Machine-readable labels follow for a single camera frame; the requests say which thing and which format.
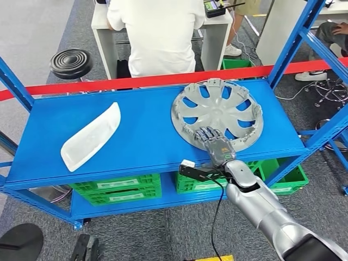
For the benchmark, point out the white desk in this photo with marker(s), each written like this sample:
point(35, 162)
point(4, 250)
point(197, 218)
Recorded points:
point(214, 39)

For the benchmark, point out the black round stool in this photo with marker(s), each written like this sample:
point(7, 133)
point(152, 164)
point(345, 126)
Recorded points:
point(70, 63)

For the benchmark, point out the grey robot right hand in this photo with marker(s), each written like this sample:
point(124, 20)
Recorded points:
point(217, 147)

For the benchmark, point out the white plastic trim part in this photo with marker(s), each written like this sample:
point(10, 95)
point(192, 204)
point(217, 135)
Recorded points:
point(90, 138)

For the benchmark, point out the red barrier belt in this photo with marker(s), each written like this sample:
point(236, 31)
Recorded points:
point(136, 82)

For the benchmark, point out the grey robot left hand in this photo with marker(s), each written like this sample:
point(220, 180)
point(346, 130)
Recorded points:
point(87, 250)

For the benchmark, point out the white table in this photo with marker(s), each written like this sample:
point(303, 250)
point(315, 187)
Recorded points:
point(280, 32)

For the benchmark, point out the grey plastic wheel hubcap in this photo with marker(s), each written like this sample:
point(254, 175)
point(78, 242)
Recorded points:
point(217, 108)

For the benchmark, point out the blue metal shelf rack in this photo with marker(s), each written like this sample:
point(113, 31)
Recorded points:
point(149, 137)

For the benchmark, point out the chrome chair base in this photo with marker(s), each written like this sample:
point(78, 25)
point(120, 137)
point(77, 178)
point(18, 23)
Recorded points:
point(333, 90)

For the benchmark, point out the person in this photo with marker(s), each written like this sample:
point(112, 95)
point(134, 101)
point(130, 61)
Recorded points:
point(235, 32)
point(158, 36)
point(326, 34)

